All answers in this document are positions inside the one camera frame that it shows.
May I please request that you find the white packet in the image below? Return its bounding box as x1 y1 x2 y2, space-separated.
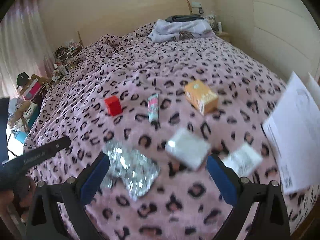
222 142 263 177

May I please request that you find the silver foil bag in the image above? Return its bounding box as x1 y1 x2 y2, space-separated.
100 140 161 201

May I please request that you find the white tissue pack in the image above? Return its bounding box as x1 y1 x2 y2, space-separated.
165 128 211 171

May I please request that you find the red cube box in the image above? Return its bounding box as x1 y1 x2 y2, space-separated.
104 95 123 116

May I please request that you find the yellow butter bear box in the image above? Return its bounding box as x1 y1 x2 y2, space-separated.
184 80 219 115

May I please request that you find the floral hand cream tube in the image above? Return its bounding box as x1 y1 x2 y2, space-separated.
148 93 159 123

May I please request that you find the brown plush toy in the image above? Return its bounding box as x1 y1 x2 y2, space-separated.
8 100 31 128

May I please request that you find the pink white storage box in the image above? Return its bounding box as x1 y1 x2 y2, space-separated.
22 79 42 101

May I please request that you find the dark green cap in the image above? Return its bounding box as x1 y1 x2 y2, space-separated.
16 72 30 88

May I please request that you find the white curtain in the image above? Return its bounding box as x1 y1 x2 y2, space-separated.
1 0 55 98

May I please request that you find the cluttered shelf with bottles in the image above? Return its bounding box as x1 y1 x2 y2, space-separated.
54 40 84 79

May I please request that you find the pink leopard print blanket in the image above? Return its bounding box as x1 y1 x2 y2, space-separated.
23 22 320 240

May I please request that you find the wooden nightstand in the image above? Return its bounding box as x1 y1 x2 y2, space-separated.
215 31 231 43

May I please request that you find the pile of folded clothes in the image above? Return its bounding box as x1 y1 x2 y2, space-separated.
148 19 215 43

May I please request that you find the wooden headboard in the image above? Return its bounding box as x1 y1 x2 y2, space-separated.
78 0 191 47

